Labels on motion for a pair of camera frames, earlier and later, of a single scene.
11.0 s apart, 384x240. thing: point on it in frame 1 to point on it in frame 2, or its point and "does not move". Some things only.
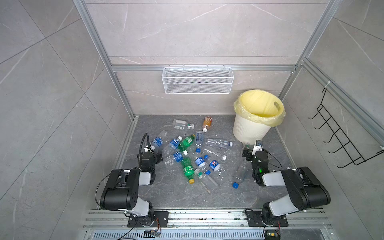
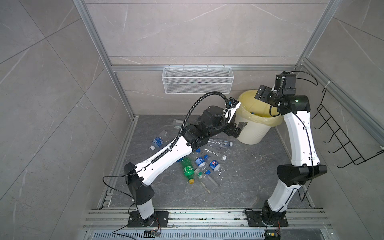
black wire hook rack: (350, 149) does not move
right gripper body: (250, 157) to (268, 96)
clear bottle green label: (181, 124) does not move
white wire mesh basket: (197, 80) does not move
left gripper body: (156, 159) to (230, 129)
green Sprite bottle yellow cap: (188, 166) does not move
